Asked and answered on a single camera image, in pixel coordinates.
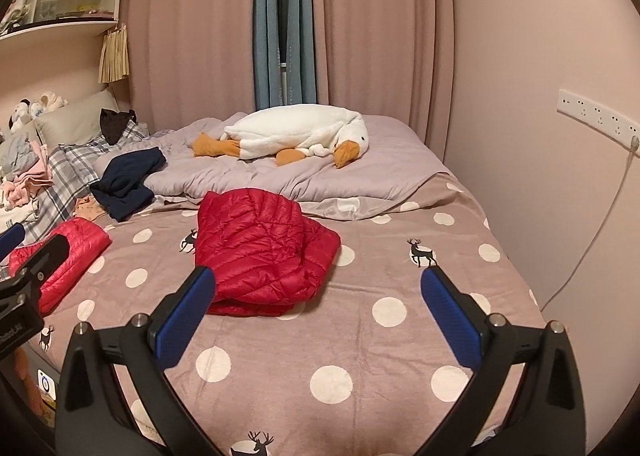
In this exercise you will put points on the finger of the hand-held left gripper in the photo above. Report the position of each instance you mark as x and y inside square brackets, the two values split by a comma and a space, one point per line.
[50, 251]
[11, 240]

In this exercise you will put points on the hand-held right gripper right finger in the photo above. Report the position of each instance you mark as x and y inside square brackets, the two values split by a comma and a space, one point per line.
[452, 318]

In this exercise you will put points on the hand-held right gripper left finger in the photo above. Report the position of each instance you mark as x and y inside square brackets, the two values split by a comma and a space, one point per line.
[185, 318]

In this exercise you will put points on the red puffer jacket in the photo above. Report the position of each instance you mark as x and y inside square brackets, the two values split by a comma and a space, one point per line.
[260, 246]

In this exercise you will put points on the white folded clothes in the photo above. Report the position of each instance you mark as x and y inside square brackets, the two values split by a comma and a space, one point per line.
[15, 216]

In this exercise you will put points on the pile of pink clothes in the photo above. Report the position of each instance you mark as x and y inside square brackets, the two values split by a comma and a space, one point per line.
[30, 176]

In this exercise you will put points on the grey clothes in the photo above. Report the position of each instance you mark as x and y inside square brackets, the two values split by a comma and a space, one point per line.
[17, 151]

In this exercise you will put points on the clothes on shelf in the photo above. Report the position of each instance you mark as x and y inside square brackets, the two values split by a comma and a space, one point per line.
[12, 11]

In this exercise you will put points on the folded coral puffer jacket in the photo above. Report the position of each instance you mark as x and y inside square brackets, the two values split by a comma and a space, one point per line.
[80, 241]

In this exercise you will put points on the peach garment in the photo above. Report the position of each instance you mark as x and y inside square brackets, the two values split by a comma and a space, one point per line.
[90, 208]

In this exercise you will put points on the plaid blanket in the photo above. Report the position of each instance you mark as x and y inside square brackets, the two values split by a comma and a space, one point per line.
[65, 171]

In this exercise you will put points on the navy garment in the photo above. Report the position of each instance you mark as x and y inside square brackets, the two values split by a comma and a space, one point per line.
[125, 176]

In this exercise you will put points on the polka dot bed sheet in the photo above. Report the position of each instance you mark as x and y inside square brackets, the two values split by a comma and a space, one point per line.
[300, 336]

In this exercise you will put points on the black and white plush dog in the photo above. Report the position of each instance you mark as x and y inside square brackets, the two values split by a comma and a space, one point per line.
[20, 114]

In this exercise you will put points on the beige pillow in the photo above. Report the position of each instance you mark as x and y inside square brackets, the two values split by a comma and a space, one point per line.
[75, 121]

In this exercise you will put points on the dark brown garment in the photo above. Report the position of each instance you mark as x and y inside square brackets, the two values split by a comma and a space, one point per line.
[115, 126]

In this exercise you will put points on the lilac duvet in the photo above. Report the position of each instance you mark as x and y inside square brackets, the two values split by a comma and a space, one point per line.
[390, 161]

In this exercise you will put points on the yellow pleated cloth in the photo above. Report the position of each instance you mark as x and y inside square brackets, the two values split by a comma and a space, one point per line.
[115, 56]

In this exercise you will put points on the white goose plush toy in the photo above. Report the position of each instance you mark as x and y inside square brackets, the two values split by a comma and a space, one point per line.
[290, 131]

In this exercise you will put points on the pink curtain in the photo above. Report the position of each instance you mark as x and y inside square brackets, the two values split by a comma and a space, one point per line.
[380, 36]
[190, 36]

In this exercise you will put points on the blue curtain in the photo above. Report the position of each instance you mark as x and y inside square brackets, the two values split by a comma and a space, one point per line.
[305, 36]
[265, 36]

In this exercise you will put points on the white wall power strip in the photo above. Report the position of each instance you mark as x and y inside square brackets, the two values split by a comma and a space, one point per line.
[595, 111]

